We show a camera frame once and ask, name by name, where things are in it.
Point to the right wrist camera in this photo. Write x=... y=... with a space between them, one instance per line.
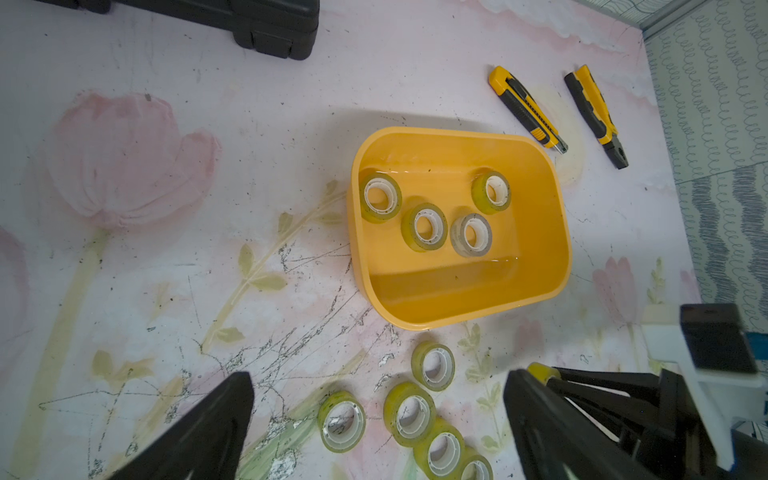
x=710 y=348

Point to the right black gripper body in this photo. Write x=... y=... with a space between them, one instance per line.
x=652 y=418

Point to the yellow black pliers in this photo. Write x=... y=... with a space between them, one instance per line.
x=593 y=109

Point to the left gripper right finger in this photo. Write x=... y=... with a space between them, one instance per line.
x=552 y=438

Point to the black plastic tool case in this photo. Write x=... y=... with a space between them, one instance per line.
x=283 y=29

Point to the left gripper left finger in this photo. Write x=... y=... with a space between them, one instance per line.
x=206 y=443

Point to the yellow plastic storage box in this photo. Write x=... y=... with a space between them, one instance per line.
x=530 y=259

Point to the clear grey tape roll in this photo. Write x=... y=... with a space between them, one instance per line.
x=471 y=236

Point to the yellow black utility knife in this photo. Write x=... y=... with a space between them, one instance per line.
x=525 y=109

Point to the transparent tape roll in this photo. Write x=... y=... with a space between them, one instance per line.
x=490 y=192
x=381 y=197
x=543 y=373
x=447 y=466
x=341 y=421
x=409 y=413
x=475 y=466
x=424 y=228
x=433 y=365

